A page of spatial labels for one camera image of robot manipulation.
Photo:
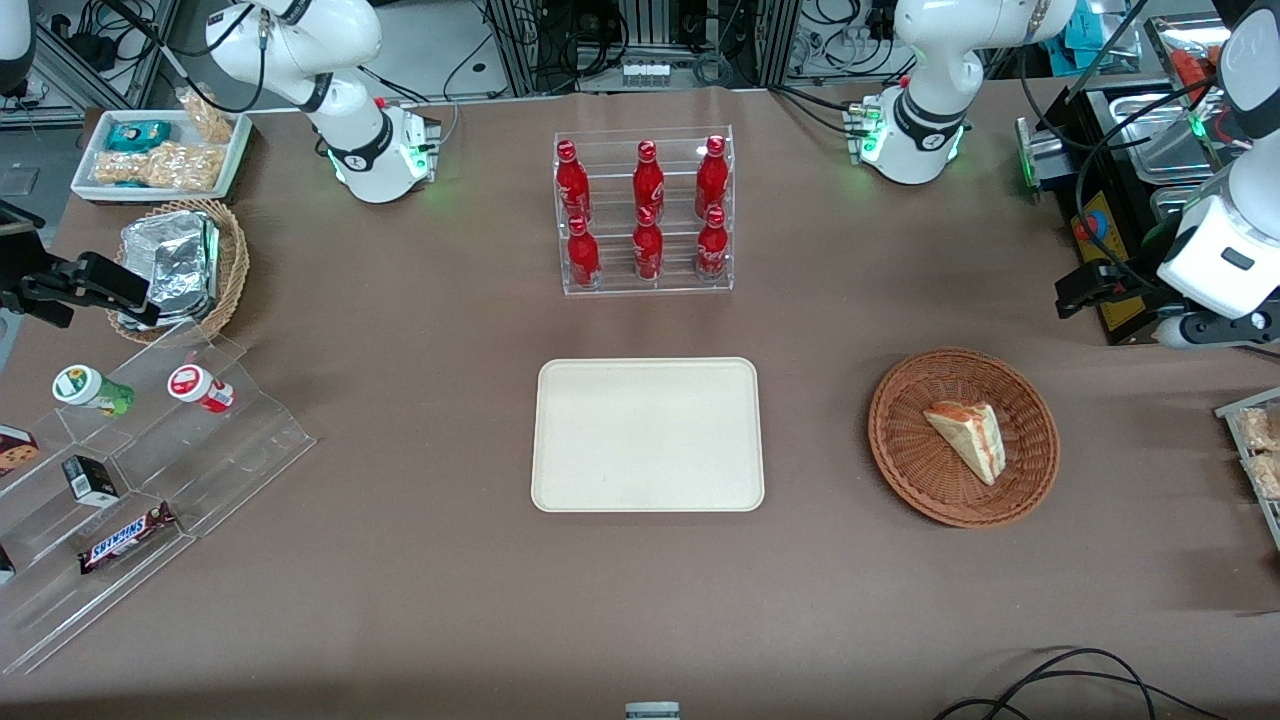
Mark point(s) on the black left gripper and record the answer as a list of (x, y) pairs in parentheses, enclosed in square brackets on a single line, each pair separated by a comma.
[(1133, 286)]

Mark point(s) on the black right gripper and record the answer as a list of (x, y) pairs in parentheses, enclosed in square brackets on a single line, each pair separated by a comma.
[(22, 262)]

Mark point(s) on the triangle sandwich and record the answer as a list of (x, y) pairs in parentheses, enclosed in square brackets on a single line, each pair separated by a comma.
[(968, 438)]

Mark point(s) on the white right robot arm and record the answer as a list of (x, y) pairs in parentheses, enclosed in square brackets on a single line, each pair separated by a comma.
[(300, 40)]

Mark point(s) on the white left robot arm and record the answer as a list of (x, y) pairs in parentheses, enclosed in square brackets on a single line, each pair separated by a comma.
[(930, 60)]

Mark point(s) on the tan wicker basket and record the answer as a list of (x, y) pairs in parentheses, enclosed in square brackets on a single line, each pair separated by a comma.
[(232, 260)]

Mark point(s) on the white rectangular snack tray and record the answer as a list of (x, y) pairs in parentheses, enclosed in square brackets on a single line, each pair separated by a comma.
[(90, 165)]

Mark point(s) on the brown wicker basket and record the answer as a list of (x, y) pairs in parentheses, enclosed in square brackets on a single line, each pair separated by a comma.
[(920, 470)]

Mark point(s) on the cream plastic tray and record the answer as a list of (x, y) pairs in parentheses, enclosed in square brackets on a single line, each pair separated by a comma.
[(647, 435)]

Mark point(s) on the red emergency stop button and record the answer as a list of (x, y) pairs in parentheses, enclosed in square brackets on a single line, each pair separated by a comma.
[(1093, 227)]

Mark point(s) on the silver foil pack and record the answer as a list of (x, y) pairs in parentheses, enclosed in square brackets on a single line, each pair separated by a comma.
[(170, 255), (190, 305)]

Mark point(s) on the green lidded drink cup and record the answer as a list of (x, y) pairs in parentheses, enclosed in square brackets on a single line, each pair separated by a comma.
[(85, 387)]

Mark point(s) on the red lidded drink cup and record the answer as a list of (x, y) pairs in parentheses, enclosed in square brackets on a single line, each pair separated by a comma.
[(195, 385)]

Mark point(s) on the large clear peanut bag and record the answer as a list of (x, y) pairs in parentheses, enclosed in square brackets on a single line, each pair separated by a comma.
[(165, 168)]

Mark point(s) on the teal snack packet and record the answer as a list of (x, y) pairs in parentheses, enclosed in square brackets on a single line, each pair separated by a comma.
[(138, 135)]

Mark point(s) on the stainless steel pan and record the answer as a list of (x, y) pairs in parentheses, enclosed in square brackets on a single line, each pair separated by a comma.
[(1150, 130)]

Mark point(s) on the small black box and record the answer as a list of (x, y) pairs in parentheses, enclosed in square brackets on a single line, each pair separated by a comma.
[(92, 482)]

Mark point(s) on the brown cookie box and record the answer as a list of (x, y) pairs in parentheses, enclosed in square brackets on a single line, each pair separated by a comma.
[(15, 452)]

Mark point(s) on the clear acrylic stepped stand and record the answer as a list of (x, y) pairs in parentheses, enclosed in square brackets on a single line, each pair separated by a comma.
[(240, 450)]

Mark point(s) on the small clear peanut bag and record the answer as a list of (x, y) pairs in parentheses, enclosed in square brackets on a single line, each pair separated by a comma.
[(208, 118)]

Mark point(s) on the clear wrapped pastry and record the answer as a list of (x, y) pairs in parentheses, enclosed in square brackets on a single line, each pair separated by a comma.
[(1262, 430), (1268, 476)]

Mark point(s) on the teal paper packet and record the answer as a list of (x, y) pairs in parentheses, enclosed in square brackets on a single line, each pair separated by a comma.
[(1092, 45)]

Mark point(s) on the snickers chocolate bar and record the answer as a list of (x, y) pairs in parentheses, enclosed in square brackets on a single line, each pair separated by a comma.
[(125, 540)]

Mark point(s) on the dark snack packet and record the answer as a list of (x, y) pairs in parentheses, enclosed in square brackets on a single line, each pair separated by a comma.
[(6, 566)]

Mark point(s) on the red cola bottle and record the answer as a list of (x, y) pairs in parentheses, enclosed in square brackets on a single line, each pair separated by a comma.
[(648, 180), (711, 178), (583, 257), (712, 250), (648, 252), (573, 182)]

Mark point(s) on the clear acrylic bottle rack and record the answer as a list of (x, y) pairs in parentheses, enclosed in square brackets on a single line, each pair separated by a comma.
[(680, 285)]

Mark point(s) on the grey metal block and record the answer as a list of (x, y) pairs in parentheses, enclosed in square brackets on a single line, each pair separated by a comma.
[(652, 712)]

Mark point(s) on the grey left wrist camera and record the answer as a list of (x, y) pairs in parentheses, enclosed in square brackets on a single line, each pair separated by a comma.
[(1200, 331)]

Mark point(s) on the metal bracket with green edge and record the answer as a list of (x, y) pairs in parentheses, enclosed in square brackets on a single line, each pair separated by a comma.
[(1047, 160)]

